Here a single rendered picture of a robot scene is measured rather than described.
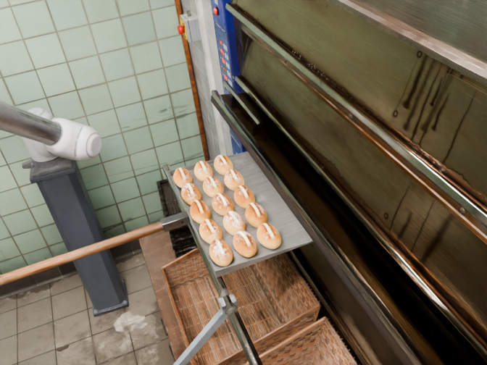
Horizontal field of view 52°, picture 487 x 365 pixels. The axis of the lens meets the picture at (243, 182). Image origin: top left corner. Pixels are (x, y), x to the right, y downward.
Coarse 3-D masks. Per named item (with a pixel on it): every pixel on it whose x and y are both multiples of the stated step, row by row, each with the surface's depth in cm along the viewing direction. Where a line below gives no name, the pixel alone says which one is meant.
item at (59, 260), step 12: (144, 228) 159; (156, 228) 159; (108, 240) 156; (120, 240) 157; (132, 240) 158; (72, 252) 154; (84, 252) 154; (96, 252) 156; (36, 264) 151; (48, 264) 152; (60, 264) 153; (0, 276) 149; (12, 276) 149; (24, 276) 150
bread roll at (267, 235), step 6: (258, 228) 152; (264, 228) 149; (270, 228) 149; (258, 234) 151; (264, 234) 148; (270, 234) 147; (276, 234) 148; (264, 240) 148; (270, 240) 147; (276, 240) 147; (270, 246) 148; (276, 246) 148
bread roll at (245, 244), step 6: (240, 234) 148; (246, 234) 148; (234, 240) 149; (240, 240) 147; (246, 240) 146; (252, 240) 147; (234, 246) 149; (240, 246) 147; (246, 246) 146; (252, 246) 146; (240, 252) 147; (246, 252) 146; (252, 252) 146
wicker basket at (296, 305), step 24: (168, 264) 210; (192, 264) 215; (264, 264) 212; (288, 264) 190; (168, 288) 200; (192, 288) 218; (240, 288) 215; (264, 288) 213; (288, 288) 192; (192, 312) 208; (216, 312) 206; (240, 312) 205; (264, 312) 204; (288, 312) 194; (312, 312) 172; (192, 336) 198; (264, 336) 170; (288, 336) 175; (192, 360) 173; (216, 360) 189; (240, 360) 173
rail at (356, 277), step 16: (240, 128) 156; (256, 144) 148; (272, 176) 137; (288, 192) 129; (304, 208) 123; (320, 224) 118; (336, 256) 110; (352, 272) 105; (368, 288) 102; (384, 304) 98; (384, 320) 96; (400, 336) 92; (416, 352) 89
